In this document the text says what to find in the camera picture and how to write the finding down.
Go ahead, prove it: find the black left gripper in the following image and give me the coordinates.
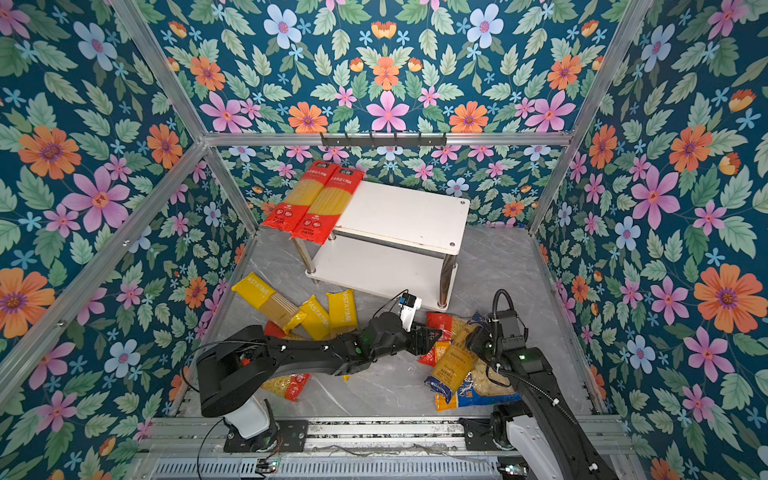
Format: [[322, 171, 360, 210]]
[[373, 317, 447, 360]]

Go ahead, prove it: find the amber blue spaghetti bag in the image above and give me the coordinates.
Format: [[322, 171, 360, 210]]
[[425, 335, 478, 402]]

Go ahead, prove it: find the yellow Pastatime spaghetti bag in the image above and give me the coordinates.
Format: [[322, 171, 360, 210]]
[[327, 289, 358, 333]]

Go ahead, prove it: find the red spaghetti bag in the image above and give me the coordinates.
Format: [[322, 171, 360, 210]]
[[292, 168, 365, 245], [262, 160, 340, 232]]

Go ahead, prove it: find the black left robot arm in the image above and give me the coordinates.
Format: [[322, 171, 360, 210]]
[[196, 312, 442, 426]]

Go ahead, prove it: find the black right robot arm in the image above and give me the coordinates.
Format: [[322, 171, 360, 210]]
[[466, 289, 617, 479]]

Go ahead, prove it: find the small red pasta bag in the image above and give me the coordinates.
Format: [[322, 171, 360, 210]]
[[418, 311, 457, 367]]

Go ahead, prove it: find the blue orange pasta bag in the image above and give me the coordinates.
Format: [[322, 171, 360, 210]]
[[435, 360, 521, 412]]

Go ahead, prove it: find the white two-tier shelf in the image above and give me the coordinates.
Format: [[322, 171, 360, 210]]
[[293, 181, 470, 311]]

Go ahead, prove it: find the red macaroni bag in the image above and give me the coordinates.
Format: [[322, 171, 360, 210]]
[[260, 321, 311, 402]]

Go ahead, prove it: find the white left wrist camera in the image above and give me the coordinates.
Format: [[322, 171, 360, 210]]
[[398, 292, 422, 332]]

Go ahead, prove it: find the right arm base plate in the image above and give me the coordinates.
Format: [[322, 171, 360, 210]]
[[458, 417, 513, 451]]

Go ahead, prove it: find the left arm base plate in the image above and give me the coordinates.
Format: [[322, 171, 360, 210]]
[[223, 420, 309, 453]]

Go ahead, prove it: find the black hook rail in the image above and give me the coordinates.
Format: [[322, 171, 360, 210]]
[[320, 133, 448, 148]]

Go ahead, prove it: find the aluminium front rail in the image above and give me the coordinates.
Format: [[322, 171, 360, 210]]
[[140, 415, 634, 457]]

